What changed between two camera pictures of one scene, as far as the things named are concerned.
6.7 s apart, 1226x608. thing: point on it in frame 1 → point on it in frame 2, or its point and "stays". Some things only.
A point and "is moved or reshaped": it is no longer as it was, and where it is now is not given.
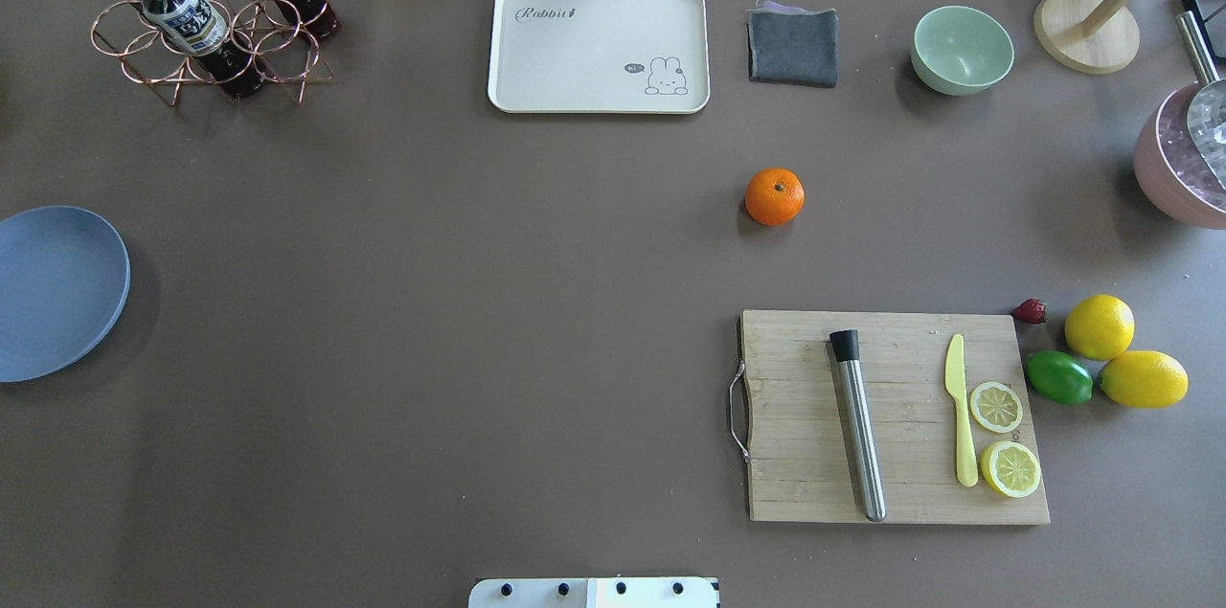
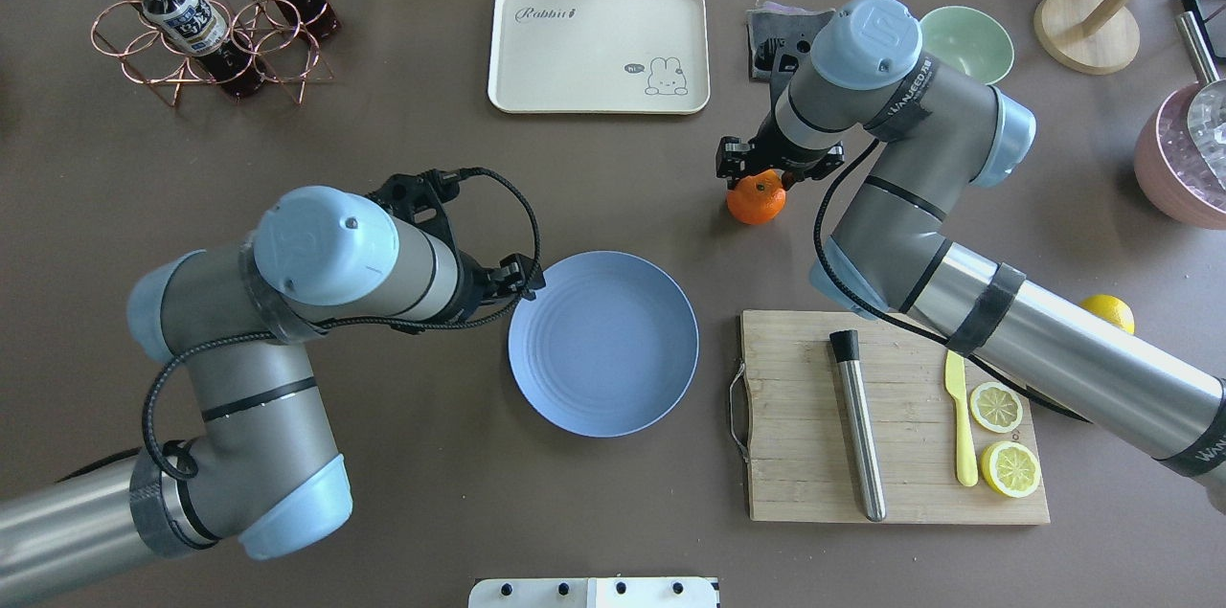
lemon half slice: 995,407 stays
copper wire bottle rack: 183,14 stays
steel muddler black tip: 846,345 stays
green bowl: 960,51 stays
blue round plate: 64,280 → 608,348
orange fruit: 775,196 is moved or reshaped
